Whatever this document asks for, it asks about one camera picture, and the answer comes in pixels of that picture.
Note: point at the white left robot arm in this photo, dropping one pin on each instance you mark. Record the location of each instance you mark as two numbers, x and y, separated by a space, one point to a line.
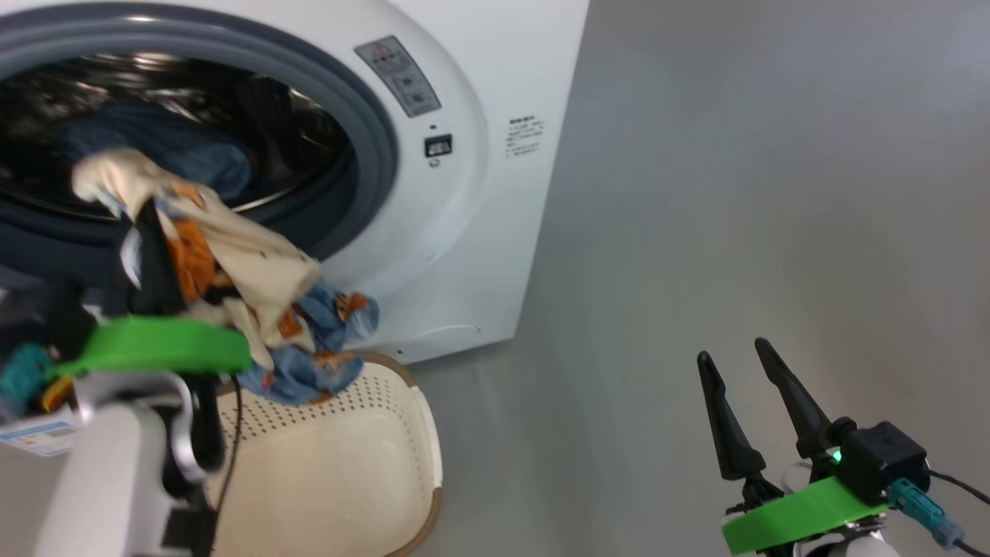
108 480

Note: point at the white front-load washing machine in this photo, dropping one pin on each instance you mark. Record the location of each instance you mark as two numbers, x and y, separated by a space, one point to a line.
479 232

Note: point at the round white filter cover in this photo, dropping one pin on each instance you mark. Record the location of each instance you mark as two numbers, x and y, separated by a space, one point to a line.
448 334

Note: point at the cream blue orange cartoon garment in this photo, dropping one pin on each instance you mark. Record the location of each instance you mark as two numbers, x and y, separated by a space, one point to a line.
247 255

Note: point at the blue energy label sticker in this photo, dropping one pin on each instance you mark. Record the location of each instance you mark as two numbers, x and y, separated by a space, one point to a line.
39 437

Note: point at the grey warning sticker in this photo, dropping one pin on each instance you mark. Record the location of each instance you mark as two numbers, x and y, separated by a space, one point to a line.
398 76

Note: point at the cream perforated laundry basket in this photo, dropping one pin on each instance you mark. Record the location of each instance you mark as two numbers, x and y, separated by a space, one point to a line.
332 464

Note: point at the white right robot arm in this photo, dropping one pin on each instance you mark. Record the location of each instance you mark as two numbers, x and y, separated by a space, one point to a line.
858 548

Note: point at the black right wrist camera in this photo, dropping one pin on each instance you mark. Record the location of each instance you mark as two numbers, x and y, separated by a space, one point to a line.
882 456

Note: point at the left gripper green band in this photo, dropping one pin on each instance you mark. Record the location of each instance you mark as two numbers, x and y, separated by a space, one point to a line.
155 344

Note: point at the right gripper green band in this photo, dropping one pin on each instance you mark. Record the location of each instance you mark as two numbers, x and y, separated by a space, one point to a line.
804 514

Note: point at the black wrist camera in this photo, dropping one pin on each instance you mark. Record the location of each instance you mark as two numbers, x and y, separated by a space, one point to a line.
73 317
882 456

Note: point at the blue cartoon print pants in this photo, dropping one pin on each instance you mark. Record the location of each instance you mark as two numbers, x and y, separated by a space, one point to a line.
170 151

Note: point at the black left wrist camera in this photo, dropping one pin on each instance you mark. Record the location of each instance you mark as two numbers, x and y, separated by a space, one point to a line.
73 317

